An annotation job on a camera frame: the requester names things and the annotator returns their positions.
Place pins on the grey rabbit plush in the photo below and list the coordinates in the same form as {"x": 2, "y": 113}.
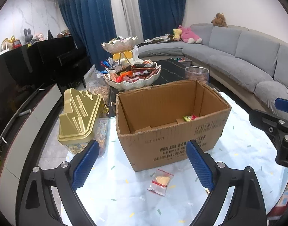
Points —
{"x": 27, "y": 35}

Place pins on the two tier snack bowl stand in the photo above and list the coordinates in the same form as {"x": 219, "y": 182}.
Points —
{"x": 125, "y": 70}

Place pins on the brown teddy bear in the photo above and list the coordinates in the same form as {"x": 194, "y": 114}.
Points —
{"x": 219, "y": 20}

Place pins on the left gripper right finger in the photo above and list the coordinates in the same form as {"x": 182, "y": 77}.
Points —
{"x": 247, "y": 204}

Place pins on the light blue tablecloth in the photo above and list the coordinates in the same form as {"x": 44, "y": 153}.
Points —
{"x": 115, "y": 194}

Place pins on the black piano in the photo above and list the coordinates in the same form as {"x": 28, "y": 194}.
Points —
{"x": 63, "y": 62}

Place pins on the pink plush toy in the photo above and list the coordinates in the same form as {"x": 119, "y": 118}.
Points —
{"x": 189, "y": 36}

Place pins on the grey storage bin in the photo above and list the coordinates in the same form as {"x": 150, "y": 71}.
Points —
{"x": 183, "y": 60}

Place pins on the clear zip bag with cookie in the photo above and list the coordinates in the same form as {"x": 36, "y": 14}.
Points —
{"x": 160, "y": 182}

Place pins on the gold lid candy container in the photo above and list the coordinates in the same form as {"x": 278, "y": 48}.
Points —
{"x": 84, "y": 119}

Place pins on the brown cardboard box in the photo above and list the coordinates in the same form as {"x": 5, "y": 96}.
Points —
{"x": 150, "y": 124}

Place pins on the grey sectional sofa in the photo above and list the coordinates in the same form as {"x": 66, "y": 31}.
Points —
{"x": 251, "y": 64}

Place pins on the bag of nuts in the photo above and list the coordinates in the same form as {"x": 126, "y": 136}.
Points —
{"x": 104, "y": 91}

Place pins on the tv console cabinet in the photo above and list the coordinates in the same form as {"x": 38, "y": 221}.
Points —
{"x": 19, "y": 148}

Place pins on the clear jar of nuts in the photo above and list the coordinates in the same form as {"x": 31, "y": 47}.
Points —
{"x": 197, "y": 73}

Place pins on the small green candy packet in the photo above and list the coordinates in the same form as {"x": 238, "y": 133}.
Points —
{"x": 188, "y": 118}

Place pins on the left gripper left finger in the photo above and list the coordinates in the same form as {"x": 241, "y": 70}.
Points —
{"x": 38, "y": 206}

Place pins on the blue curtains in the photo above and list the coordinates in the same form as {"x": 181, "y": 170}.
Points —
{"x": 92, "y": 22}

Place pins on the black television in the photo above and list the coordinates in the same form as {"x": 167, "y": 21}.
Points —
{"x": 19, "y": 78}

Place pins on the yellow plush toy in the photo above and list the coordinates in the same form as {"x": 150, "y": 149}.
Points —
{"x": 177, "y": 34}

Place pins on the orange snack packet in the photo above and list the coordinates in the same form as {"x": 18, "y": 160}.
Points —
{"x": 193, "y": 117}

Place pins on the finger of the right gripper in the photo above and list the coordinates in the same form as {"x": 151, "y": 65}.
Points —
{"x": 281, "y": 104}
{"x": 268, "y": 123}

